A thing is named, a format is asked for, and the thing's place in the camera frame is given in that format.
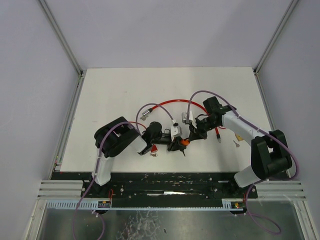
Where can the orange black padlock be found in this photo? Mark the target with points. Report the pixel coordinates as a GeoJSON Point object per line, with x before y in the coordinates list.
{"type": "Point", "coordinates": [185, 142]}

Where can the right aluminium frame post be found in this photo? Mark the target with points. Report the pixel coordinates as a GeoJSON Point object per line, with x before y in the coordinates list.
{"type": "Point", "coordinates": [276, 34]}

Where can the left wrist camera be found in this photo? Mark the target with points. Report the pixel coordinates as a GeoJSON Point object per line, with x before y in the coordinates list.
{"type": "Point", "coordinates": [175, 130]}

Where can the thick red cable lock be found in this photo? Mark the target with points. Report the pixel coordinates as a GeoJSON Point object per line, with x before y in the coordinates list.
{"type": "Point", "coordinates": [146, 113]}

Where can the small red padlock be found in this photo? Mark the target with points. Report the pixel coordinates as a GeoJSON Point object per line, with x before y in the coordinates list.
{"type": "Point", "coordinates": [154, 149]}

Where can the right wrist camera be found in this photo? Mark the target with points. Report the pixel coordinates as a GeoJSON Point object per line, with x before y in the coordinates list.
{"type": "Point", "coordinates": [187, 118]}

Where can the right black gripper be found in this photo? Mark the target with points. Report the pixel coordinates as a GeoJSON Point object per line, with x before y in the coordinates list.
{"type": "Point", "coordinates": [195, 132]}

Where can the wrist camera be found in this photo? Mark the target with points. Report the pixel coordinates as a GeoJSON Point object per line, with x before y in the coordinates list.
{"type": "Point", "coordinates": [175, 130]}
{"type": "Point", "coordinates": [187, 118]}

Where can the left aluminium frame post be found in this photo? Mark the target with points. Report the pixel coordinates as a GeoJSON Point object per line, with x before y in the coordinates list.
{"type": "Point", "coordinates": [60, 36]}

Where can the red padlock with thin cable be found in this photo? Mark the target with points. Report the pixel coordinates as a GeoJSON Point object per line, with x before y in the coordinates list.
{"type": "Point", "coordinates": [139, 124]}

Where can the brass padlock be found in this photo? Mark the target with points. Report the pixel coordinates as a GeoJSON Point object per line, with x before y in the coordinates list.
{"type": "Point", "coordinates": [239, 138]}

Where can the white cable duct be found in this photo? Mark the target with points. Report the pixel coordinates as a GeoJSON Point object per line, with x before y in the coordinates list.
{"type": "Point", "coordinates": [85, 204]}

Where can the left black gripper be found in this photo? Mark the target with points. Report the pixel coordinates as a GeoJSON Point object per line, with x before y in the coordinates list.
{"type": "Point", "coordinates": [173, 144]}

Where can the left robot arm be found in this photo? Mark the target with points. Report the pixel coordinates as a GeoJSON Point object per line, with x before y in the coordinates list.
{"type": "Point", "coordinates": [113, 138]}

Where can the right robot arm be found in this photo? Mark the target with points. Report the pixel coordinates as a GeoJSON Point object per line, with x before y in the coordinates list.
{"type": "Point", "coordinates": [269, 154]}

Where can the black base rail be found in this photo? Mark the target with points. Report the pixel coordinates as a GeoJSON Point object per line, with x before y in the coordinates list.
{"type": "Point", "coordinates": [168, 190]}

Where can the aluminium frame post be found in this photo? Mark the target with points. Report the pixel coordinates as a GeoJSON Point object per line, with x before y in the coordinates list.
{"type": "Point", "coordinates": [276, 34]}
{"type": "Point", "coordinates": [60, 36]}

